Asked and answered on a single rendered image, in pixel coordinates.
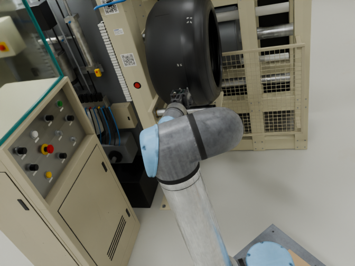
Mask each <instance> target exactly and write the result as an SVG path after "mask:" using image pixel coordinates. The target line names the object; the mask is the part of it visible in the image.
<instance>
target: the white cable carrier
mask: <svg viewBox="0 0 355 266"><path fill-rule="evenodd" d="M98 27H100V28H99V29H100V32H101V35H102V38H103V39H104V42H105V44H106V47H107V50H108V53H109V55H110V58H111V60H112V63H113V66H114V68H115V71H116V73H117V76H118V78H119V79H118V80H119V82H120V85H121V86H122V90H123V92H124V95H125V97H126V99H127V101H132V97H131V95H130V92H129V89H128V86H127V83H126V81H125V78H124V75H123V73H122V70H121V68H120V65H119V62H118V59H117V57H116V53H115V51H114V48H113V45H112V43H111V40H110V38H109V35H108V32H107V30H106V27H105V24H104V22H103V21H101V23H100V24H98Z"/></svg>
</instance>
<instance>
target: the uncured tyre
mask: <svg viewBox="0 0 355 266"><path fill-rule="evenodd" d="M165 14H169V15H165ZM159 15H162V16H159ZM155 16H156V17H155ZM186 16H193V24H186ZM145 53H146V61H147V67H148V71H149V74H150V78H151V81H152V84H153V87H154V89H155V91H156V93H157V95H158V96H159V97H160V98H161V99H162V100H163V101H164V102H165V103H166V104H168V105H169V104H170V103H171V96H170V94H171V92H172V90H177V89H179V88H181V89H186V88H187V87H188V90H189V93H190V94H191V97H192V99H193V104H192V105H191V106H190V107H194V106H206V105H209V104H212V103H213V102H214V101H215V100H216V99H217V97H219V95H220V92H221V86H222V49H221V39H220V32H219V26H218V21H217V16H216V12H215V9H214V6H213V3H212V1H211V0H159V1H157V2H156V3H155V4H154V6H153V8H152V9H151V11H150V12H149V14H148V17H147V20H146V25H145ZM177 62H182V64H183V67H182V68H177V67H176V63H177Z"/></svg>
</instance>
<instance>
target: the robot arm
mask: <svg viewBox="0 0 355 266"><path fill-rule="evenodd" d="M170 96H171V103H170V104H169V105H168V107H167V108H166V110H165V112H164V114H163V116H162V117H161V119H160V120H159V122H158V124H155V125H154V126H151V127H149V128H146V129H144V130H142V131H141V133H140V136H139V140H140V145H141V151H142V156H143V161H144V166H145V169H146V173H147V175H148V177H156V179H157V180H158V181H159V183H160V185H161V188H162V190H163V192H164V195H165V197H166V199H167V202H168V204H169V206H170V209H171V211H172V213H173V216H174V218H175V221H176V223H177V225H178V227H179V230H180V232H181V235H182V237H183V239H184V242H185V244H186V247H187V249H188V251H189V254H190V256H191V258H192V261H193V263H194V266H295V264H294V262H293V259H292V256H291V255H290V253H289V252H288V251H287V250H286V249H285V248H284V247H282V246H281V245H279V244H277V243H275V242H269V241H264V242H261V243H260V242H259V243H256V244H255V245H253V246H252V247H251V248H250V249H249V251H248V252H247V255H246V257H244V258H241V259H237V260H235V259H234V258H233V257H231V256H230V255H228V252H227V249H226V246H225V242H224V240H223V237H222V234H221V231H220V227H219V224H218V221H217V218H216V215H215V212H214V209H213V206H212V203H211V199H210V196H209V193H208V190H207V187H206V185H205V181H204V178H203V175H202V172H201V169H200V162H199V161H202V160H205V159H208V158H210V157H213V156H216V155H219V154H222V153H225V152H227V151H230V150H232V149H233V148H235V147H236V146H237V145H238V144H239V143H240V141H241V139H242V136H243V133H244V126H243V123H242V120H241V119H240V117H239V116H238V114H237V113H235V112H234V111H233V110H231V109H229V108H226V107H212V108H208V109H202V110H199V111H195V112H192V113H190V114H188V112H187V109H188V108H189V107H190V106H191V105H192V104H193V99H192V97H191V94H190V93H189V90H188V87H187V88H186V89H181V88H179V89H177V90H172V92H171V94H170Z"/></svg>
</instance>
